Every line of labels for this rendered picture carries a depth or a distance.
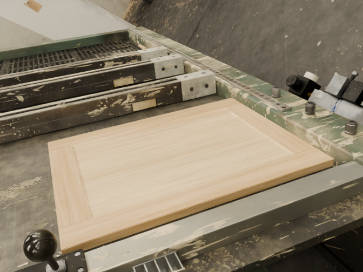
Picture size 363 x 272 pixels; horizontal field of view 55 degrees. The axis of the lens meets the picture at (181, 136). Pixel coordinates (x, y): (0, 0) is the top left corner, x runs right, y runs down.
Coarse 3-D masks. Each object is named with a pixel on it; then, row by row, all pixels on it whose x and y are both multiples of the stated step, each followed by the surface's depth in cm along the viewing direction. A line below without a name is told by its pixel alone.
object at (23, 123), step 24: (96, 96) 109; (120, 96) 108; (144, 96) 111; (168, 96) 114; (192, 96) 117; (0, 120) 97; (24, 120) 100; (48, 120) 102; (72, 120) 105; (96, 120) 108
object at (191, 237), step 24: (336, 168) 67; (360, 168) 66; (264, 192) 62; (288, 192) 62; (312, 192) 61; (336, 192) 63; (360, 192) 66; (192, 216) 58; (216, 216) 58; (240, 216) 57; (264, 216) 58; (288, 216) 60; (144, 240) 54; (168, 240) 54; (192, 240) 54; (216, 240) 56; (96, 264) 51; (120, 264) 51
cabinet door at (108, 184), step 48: (48, 144) 93; (96, 144) 91; (144, 144) 88; (192, 144) 86; (240, 144) 84; (288, 144) 81; (96, 192) 71; (144, 192) 70; (192, 192) 68; (240, 192) 68; (96, 240) 59
